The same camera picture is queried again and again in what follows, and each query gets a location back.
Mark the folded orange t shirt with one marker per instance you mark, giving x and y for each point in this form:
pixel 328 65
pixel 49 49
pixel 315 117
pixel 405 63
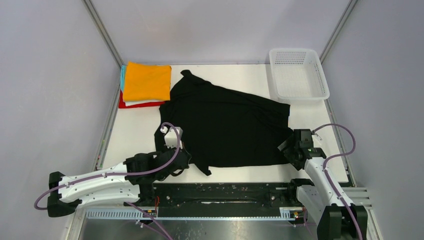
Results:
pixel 146 82

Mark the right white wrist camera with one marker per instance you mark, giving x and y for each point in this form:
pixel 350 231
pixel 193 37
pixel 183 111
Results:
pixel 316 135

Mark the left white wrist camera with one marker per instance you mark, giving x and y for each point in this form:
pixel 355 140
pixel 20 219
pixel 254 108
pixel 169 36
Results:
pixel 170 137

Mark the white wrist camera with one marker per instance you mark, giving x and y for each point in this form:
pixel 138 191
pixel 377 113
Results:
pixel 316 135
pixel 170 137

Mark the aluminium frame rail right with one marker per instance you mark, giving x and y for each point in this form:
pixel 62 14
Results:
pixel 338 29

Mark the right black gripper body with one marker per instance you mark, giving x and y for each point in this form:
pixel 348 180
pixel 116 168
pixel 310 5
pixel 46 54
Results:
pixel 289 152

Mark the black t shirt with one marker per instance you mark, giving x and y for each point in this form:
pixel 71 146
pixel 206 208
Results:
pixel 225 128

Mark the white plastic basket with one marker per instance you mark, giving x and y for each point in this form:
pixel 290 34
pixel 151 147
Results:
pixel 297 76

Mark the folded cyan t shirt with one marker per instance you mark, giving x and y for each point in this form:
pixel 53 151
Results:
pixel 122 77

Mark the aluminium frame rail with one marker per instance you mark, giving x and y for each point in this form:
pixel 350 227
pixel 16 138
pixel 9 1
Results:
pixel 338 29
pixel 97 20

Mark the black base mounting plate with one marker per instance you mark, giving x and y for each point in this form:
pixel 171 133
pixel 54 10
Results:
pixel 218 200

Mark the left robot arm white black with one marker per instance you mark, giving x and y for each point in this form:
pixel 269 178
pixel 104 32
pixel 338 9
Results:
pixel 129 181

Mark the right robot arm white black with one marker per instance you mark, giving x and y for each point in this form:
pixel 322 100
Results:
pixel 334 212

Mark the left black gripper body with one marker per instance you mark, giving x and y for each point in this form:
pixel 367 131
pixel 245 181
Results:
pixel 163 177

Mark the folded red t shirt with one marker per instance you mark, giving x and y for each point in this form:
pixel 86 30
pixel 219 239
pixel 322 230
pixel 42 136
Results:
pixel 127 105

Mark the aluminium frame rail left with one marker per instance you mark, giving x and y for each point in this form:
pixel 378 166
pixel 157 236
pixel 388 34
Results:
pixel 97 20

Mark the folded white t shirt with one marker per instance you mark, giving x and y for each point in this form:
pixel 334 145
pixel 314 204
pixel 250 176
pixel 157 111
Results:
pixel 133 102

